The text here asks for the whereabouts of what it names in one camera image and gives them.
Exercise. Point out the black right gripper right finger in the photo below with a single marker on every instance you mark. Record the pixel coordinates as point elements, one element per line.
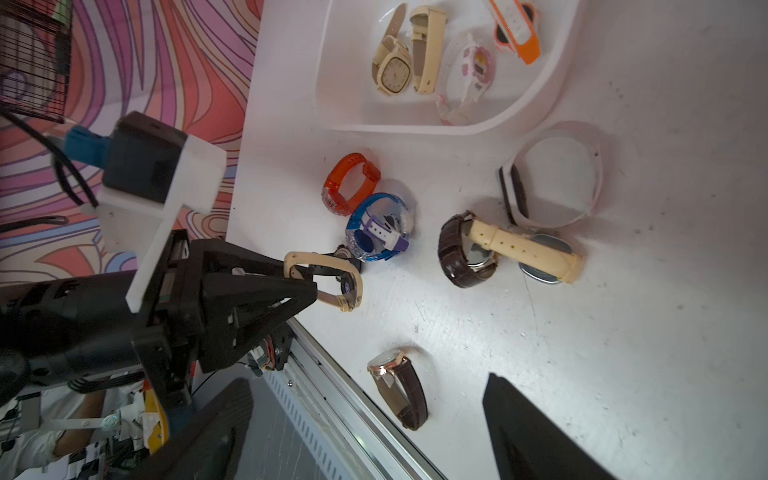
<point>526,444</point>

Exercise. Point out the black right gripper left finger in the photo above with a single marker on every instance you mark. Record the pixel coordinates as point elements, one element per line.
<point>210,447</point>

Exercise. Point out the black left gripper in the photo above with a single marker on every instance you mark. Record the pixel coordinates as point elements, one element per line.
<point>210,302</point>

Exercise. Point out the tan loop strap watch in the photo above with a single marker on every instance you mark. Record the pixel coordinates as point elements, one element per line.
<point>322,269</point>

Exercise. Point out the cream strap watch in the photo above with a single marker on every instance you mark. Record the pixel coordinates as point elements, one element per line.
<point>565,267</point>

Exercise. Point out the beige strap watch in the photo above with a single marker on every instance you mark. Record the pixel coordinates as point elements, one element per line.
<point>392,63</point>

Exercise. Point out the large beige square watch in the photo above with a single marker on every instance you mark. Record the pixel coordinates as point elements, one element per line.
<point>428,33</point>

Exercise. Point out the pink white kids watch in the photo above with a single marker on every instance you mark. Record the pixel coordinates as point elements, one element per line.
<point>477,67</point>

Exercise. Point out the orange white band watch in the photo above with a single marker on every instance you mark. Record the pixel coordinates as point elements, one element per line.
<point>516,28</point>

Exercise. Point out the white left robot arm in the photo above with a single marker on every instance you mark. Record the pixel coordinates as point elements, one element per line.
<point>56,332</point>

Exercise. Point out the black digital watch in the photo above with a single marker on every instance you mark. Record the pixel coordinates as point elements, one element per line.
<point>346,279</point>

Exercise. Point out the red translucent watch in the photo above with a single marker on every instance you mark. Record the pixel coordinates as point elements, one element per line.
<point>353,179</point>

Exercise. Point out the blue translucent watch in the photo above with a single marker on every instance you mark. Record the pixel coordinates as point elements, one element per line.
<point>380,228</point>

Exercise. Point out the dark brown leather watch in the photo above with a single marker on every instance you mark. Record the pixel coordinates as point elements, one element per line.
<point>464,262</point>

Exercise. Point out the white plastic storage box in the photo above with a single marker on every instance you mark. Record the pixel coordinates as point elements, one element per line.
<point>518,98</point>

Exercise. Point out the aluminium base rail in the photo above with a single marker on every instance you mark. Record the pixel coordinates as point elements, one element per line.
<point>310,420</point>

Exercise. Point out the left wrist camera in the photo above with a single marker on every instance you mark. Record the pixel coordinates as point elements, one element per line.
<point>151,171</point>

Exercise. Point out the black wire basket left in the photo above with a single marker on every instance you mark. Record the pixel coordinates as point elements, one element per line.
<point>36,46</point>

